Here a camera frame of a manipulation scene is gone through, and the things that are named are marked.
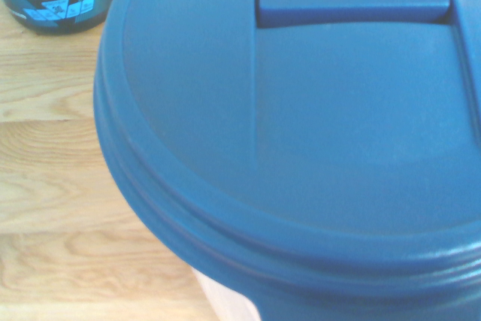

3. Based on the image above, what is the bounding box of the clear pitcher blue lid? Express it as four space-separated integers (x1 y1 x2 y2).
92 0 481 321

